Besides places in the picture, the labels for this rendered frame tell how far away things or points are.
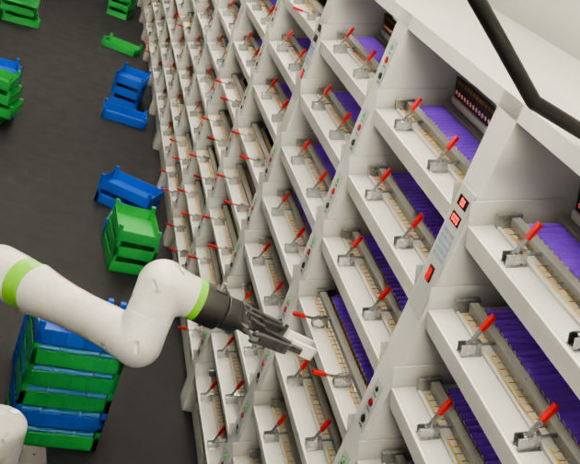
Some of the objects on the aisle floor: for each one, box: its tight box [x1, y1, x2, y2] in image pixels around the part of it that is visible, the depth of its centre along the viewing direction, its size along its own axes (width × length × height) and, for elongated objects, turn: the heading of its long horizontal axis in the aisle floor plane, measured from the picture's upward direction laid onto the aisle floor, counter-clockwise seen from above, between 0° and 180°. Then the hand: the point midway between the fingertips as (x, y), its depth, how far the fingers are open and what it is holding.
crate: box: [5, 389, 101, 451], centre depth 316 cm, size 30×20×8 cm
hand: (299, 344), depth 208 cm, fingers open, 3 cm apart
